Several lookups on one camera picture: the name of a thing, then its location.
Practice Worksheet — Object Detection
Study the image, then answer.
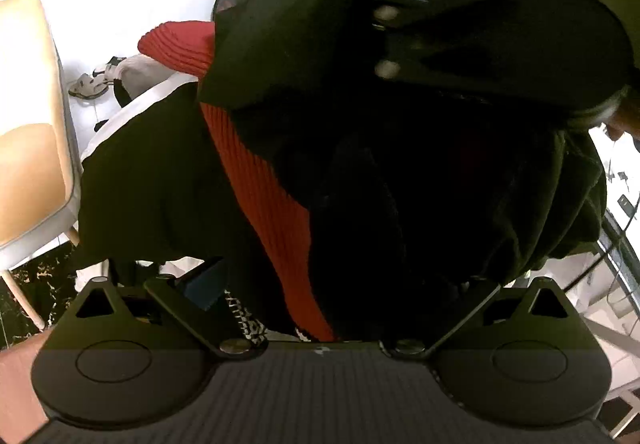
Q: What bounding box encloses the beige shell chair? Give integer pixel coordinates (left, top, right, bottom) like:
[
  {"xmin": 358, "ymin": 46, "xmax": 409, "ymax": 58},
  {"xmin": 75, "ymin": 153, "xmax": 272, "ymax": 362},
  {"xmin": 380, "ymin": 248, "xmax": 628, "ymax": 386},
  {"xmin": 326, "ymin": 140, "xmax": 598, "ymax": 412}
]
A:
[{"xmin": 0, "ymin": 0, "xmax": 83, "ymax": 331}]

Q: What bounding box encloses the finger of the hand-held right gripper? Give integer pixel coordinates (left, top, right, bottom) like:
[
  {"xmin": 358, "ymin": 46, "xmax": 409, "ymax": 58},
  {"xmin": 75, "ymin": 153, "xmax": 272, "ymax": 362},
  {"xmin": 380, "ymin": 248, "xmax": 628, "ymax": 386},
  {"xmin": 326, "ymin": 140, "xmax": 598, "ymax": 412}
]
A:
[{"xmin": 357, "ymin": 0, "xmax": 558, "ymax": 81}]

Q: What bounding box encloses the beige knit garment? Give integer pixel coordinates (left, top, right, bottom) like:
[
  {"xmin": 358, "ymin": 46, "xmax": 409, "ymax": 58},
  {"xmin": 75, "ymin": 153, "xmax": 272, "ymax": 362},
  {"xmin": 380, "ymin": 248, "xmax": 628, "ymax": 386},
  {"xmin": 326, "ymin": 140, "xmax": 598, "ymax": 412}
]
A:
[{"xmin": 115, "ymin": 54, "xmax": 176, "ymax": 99}]

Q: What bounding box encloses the black jacket with white stripe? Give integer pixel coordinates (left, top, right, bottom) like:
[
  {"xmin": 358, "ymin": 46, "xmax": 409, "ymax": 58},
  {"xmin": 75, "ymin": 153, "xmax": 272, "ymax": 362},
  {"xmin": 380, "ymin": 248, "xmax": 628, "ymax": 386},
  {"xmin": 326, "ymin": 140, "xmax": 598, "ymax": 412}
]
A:
[{"xmin": 75, "ymin": 74, "xmax": 251, "ymax": 285}]

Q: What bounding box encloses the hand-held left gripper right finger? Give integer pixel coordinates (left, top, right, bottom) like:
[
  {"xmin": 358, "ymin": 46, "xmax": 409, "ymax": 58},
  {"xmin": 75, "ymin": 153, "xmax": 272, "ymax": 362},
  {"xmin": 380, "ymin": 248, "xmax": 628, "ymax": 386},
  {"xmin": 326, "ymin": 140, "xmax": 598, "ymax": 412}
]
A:
[{"xmin": 382, "ymin": 274, "xmax": 568, "ymax": 360}]

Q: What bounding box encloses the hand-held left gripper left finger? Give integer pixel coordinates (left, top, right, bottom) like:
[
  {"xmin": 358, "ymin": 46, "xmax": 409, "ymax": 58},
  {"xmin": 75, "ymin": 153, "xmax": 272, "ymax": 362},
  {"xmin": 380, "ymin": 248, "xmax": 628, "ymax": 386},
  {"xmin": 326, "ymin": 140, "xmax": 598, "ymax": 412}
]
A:
[{"xmin": 65, "ymin": 256, "xmax": 268, "ymax": 360}]

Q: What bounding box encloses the houndstooth patterned cloth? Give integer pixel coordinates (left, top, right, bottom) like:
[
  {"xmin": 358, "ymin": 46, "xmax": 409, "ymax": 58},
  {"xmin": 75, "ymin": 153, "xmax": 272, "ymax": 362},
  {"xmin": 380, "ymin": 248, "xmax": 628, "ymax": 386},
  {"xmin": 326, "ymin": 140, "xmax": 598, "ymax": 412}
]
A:
[{"xmin": 225, "ymin": 289, "xmax": 321, "ymax": 345}]

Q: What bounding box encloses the black garment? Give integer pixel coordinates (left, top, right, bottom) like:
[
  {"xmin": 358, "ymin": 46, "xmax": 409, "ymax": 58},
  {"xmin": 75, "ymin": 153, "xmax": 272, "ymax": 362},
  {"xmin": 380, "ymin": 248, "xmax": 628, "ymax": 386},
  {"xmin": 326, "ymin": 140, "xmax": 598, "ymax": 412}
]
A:
[{"xmin": 197, "ymin": 0, "xmax": 608, "ymax": 345}]

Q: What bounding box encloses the grey strap sandal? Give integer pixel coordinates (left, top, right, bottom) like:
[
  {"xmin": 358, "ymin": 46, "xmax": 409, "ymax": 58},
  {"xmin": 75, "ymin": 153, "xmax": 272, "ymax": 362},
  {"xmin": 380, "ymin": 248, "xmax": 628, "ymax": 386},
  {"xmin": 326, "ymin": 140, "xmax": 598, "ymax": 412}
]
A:
[
  {"xmin": 95, "ymin": 56, "xmax": 127, "ymax": 77},
  {"xmin": 68, "ymin": 68, "xmax": 109, "ymax": 99}
]

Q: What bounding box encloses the red knit sweater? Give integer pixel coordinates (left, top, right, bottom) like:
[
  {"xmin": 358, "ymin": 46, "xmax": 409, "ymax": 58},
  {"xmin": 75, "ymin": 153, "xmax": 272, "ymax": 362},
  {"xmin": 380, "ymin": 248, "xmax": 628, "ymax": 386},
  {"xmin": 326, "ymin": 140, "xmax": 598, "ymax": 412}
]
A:
[{"xmin": 137, "ymin": 21, "xmax": 337, "ymax": 343}]

